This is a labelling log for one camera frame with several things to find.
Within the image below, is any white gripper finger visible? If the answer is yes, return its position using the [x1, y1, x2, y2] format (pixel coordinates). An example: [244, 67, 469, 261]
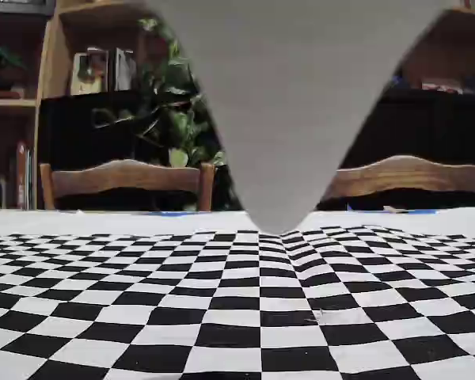
[148, 0, 452, 235]

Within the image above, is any red white flat box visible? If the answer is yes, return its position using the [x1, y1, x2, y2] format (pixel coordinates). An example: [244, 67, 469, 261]
[421, 81, 466, 95]

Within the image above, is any green leafy houseplant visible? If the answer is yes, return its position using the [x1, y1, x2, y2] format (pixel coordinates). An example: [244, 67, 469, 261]
[136, 17, 238, 211]

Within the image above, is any brown wooden chair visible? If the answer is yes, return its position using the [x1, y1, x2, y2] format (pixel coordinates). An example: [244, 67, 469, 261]
[318, 154, 475, 211]
[39, 159, 215, 211]

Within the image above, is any white grey book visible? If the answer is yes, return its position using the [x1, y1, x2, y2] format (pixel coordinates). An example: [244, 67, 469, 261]
[111, 47, 138, 93]

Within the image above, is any cream illustrated book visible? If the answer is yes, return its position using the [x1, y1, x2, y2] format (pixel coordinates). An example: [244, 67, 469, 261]
[70, 47, 108, 96]

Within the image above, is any light wooden shelf unit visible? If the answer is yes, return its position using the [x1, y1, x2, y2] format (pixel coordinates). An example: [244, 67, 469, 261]
[35, 0, 475, 211]

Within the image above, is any black white checkered mat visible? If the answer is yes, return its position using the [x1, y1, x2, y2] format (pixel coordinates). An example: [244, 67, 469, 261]
[0, 209, 475, 380]

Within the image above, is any red upright book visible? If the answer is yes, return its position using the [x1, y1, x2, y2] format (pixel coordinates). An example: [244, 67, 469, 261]
[15, 140, 35, 211]

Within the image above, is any dark wooden bookcase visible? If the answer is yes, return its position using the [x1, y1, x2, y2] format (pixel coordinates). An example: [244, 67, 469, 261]
[0, 0, 51, 211]

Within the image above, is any small bonsai figurine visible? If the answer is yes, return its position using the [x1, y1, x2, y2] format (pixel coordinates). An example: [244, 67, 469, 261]
[0, 46, 29, 94]

